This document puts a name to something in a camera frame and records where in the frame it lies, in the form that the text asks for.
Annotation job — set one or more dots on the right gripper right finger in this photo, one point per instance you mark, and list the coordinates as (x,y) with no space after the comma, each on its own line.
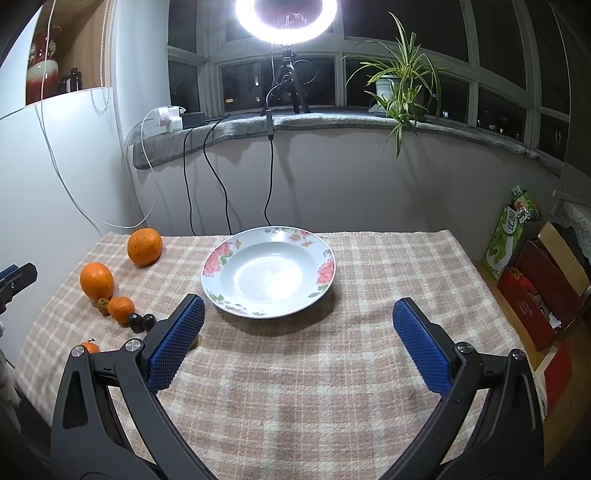
(488,422)

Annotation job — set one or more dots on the white power adapter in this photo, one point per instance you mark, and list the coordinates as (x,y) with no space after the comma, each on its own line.
(170,118)

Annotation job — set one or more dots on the red white vase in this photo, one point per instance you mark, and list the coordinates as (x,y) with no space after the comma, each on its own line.
(42,76)

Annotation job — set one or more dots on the black light tripod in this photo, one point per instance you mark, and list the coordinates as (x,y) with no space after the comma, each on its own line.
(287,80)

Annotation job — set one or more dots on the large smooth oval orange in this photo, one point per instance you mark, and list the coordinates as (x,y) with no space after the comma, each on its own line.
(96,281)

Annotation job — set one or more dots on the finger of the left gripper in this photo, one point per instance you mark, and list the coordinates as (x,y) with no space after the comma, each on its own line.
(13,280)

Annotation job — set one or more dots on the red cardboard box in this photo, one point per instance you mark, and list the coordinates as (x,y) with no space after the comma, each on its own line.
(547,283)

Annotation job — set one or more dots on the floral white plate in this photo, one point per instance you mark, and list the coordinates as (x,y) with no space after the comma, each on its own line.
(268,272)

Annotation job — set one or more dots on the grey windowsill mat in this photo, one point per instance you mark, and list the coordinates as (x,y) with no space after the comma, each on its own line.
(150,151)

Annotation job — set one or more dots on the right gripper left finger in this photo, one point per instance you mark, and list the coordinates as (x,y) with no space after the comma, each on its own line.
(108,422)

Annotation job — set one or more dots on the large round spotted orange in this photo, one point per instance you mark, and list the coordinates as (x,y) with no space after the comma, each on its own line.
(144,247)

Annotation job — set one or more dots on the black power brick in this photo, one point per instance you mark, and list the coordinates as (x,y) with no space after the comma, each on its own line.
(192,120)

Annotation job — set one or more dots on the small mandarin orange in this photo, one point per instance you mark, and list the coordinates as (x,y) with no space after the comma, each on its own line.
(120,309)

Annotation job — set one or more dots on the dark grape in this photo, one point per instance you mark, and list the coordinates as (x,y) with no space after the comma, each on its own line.
(148,321)
(135,323)

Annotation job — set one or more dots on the beige plaid tablecloth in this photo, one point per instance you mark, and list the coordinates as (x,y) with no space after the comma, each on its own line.
(329,393)

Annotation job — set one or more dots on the green juice carton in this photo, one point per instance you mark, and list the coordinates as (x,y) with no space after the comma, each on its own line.
(520,220)

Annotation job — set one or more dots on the brown longan fruit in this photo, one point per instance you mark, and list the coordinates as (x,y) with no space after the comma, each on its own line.
(102,306)

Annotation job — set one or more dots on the spider plant in pot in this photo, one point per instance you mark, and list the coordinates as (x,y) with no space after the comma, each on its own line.
(408,72)

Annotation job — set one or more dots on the white cabinet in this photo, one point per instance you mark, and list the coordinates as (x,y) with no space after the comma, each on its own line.
(64,185)

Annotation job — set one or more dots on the tiny orange kumquat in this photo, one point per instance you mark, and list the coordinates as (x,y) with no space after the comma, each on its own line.
(91,347)

